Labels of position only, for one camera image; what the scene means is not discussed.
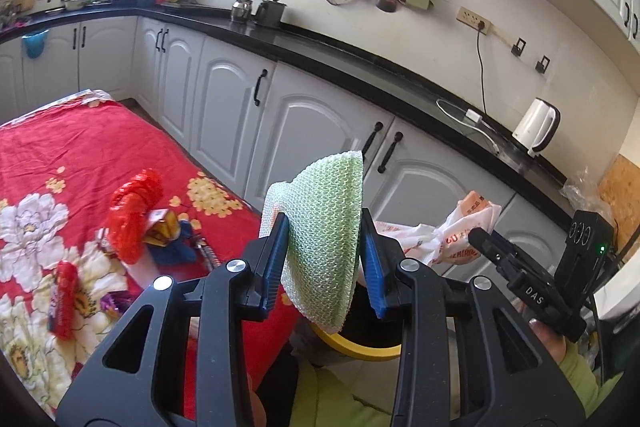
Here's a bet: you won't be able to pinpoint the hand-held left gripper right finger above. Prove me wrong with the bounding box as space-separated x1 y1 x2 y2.
357 207 586 427

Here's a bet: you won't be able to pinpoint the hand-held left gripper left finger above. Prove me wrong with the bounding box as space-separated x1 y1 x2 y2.
57 212 292 427

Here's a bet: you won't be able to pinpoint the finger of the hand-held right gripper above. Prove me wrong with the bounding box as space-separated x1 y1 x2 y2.
469 228 521 280

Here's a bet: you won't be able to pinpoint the white printed plastic bag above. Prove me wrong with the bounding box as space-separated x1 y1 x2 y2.
375 190 502 269

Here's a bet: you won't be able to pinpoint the green mesh foam net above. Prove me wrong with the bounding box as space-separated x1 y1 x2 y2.
259 150 365 336

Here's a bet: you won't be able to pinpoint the brown chocolate bar wrapper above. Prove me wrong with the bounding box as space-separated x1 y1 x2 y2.
197 239 222 269

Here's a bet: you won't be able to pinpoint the yellow rimmed trash bin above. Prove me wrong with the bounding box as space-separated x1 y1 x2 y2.
310 274 406 361

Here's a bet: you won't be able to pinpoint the yellow paper packet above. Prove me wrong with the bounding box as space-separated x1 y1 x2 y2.
145 208 181 246

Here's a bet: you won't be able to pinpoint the person's right forearm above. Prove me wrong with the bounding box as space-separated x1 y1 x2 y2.
550 347 617 414

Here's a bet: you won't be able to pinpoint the person's right hand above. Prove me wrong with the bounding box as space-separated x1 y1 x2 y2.
515 299 569 387

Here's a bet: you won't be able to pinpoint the clear plastic bag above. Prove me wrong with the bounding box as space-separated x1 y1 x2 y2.
560 167 609 218

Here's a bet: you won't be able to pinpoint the particle board panel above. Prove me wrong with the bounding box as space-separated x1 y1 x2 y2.
597 154 640 253

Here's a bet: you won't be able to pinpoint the blue plastic item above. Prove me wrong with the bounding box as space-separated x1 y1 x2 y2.
151 220 203 266

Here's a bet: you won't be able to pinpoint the white electric kettle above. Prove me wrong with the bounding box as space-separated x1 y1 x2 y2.
511 98 561 158

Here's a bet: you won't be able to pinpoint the person's yellow-green garment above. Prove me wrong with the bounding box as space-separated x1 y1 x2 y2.
250 357 401 427

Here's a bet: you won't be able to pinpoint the red plastic bag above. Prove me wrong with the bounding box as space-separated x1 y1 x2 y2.
107 168 165 266

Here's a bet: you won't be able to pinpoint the white base cabinets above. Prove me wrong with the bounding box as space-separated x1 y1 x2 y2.
0 14 576 269

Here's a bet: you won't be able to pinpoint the purple candy wrapper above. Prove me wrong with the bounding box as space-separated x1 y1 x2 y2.
100 291 132 314

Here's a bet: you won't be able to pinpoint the red snack packet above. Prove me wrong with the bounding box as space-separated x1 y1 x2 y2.
50 261 80 342

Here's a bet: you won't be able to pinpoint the white power strip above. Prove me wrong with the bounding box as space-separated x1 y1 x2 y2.
457 7 494 33

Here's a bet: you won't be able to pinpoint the red floral blanket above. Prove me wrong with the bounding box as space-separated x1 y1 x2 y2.
0 89 301 423

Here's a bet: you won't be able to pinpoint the dark metal kettle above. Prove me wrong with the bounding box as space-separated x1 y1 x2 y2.
254 0 287 29

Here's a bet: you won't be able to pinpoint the steel teapot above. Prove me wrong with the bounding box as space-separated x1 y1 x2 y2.
231 0 254 24

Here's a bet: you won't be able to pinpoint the blue hanging bin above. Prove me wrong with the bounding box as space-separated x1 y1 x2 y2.
21 29 50 60

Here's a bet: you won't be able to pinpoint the white charger cable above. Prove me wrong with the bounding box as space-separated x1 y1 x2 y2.
436 98 501 156

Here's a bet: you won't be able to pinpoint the black power cable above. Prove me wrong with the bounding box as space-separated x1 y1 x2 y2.
475 24 490 115

